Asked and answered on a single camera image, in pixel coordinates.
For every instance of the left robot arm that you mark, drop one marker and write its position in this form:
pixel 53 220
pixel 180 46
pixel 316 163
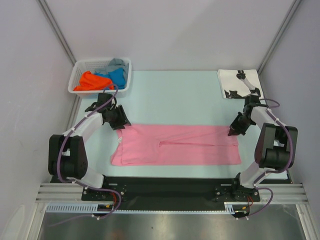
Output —
pixel 67 157

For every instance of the aluminium frame rail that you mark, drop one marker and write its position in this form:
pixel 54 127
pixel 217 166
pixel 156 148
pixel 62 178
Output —
pixel 59 193

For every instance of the folded white printed t shirt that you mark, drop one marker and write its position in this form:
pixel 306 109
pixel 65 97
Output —
pixel 238 84

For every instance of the left slotted cable duct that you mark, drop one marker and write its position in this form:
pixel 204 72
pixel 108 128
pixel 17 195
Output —
pixel 79 208

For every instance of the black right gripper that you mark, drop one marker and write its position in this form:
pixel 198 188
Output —
pixel 234 126

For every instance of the blue t shirt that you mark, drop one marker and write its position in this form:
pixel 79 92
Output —
pixel 116 76

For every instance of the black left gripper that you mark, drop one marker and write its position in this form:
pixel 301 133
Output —
pixel 123 119

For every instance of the grey t shirt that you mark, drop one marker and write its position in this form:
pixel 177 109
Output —
pixel 114 64

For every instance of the orange t shirt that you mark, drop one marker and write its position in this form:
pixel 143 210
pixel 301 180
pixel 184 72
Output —
pixel 91 82

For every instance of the pink t shirt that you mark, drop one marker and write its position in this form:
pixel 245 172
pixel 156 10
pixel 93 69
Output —
pixel 175 145

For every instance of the white perforated plastic basket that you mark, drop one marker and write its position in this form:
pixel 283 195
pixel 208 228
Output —
pixel 82 66

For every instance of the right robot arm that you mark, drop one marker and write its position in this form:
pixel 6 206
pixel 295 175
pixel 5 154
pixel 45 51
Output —
pixel 275 148

